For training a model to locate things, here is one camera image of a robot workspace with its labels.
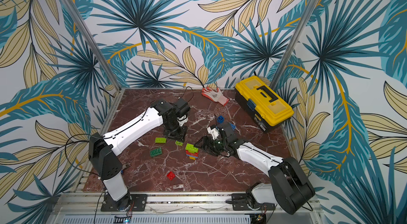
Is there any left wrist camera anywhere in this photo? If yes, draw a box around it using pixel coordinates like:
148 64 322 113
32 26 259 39
173 98 190 120

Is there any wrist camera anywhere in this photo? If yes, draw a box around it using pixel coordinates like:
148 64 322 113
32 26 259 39
173 98 190 120
207 125 221 140

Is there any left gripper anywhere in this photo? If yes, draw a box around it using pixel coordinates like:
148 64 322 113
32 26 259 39
164 118 189 143

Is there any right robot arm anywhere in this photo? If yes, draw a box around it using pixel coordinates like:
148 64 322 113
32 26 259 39
194 136 315 215

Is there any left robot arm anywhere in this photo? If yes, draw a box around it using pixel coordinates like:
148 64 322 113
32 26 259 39
89 98 190 210

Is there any left aluminium post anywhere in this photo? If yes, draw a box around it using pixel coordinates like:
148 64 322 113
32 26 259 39
60 0 121 92

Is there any light green long brick left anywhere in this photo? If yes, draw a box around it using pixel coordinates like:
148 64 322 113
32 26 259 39
155 138 167 144

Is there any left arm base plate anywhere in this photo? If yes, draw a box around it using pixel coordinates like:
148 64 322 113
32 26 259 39
101 193 147 212

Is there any small red brick front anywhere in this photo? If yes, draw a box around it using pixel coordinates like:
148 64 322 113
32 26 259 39
166 172 176 181

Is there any yellow black toolbox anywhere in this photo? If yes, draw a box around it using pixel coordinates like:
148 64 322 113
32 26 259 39
235 76 294 133

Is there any aluminium front rail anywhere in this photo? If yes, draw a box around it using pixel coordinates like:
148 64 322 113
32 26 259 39
48 192 327 224

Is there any dark blue square brick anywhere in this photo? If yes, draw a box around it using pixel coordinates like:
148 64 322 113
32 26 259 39
217 115 224 124

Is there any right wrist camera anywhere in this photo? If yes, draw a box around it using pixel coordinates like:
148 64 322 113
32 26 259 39
207 125 221 140

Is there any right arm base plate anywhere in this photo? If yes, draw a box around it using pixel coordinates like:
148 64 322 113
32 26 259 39
226 193 276 211

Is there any red white work glove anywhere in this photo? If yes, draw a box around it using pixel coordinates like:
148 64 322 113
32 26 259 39
201 87 229 106

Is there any right aluminium post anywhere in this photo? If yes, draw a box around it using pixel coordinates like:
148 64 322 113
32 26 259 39
269 0 319 90

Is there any dark green long brick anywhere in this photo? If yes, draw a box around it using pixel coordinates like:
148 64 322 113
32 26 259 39
149 148 163 158

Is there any aluminium post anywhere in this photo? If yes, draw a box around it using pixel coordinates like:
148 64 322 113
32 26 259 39
269 0 319 90
60 0 121 92

